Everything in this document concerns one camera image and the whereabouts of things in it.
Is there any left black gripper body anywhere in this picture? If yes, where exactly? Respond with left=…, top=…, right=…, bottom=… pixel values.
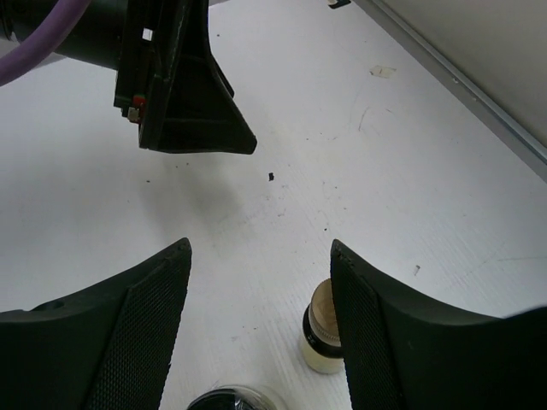
left=56, top=1, right=188, bottom=124

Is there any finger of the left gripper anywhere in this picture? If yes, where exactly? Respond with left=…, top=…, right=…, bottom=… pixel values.
left=138, top=1, right=257, bottom=155

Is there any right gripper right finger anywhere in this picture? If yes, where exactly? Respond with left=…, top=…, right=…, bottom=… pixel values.
left=330, top=241, right=546, bottom=409

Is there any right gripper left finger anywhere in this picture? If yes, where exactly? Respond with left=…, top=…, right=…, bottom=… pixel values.
left=1, top=238, right=191, bottom=409

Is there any front yellow label bottle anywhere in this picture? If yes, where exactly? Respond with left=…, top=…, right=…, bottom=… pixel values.
left=300, top=278, right=344, bottom=374

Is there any white powder jar black cap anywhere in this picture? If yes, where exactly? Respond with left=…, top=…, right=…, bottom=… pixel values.
left=186, top=384, right=289, bottom=410

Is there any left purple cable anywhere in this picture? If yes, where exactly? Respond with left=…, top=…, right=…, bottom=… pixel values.
left=0, top=0, right=89, bottom=87

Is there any aluminium table frame rail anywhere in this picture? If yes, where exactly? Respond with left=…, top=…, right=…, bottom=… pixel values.
left=357, top=1, right=546, bottom=179

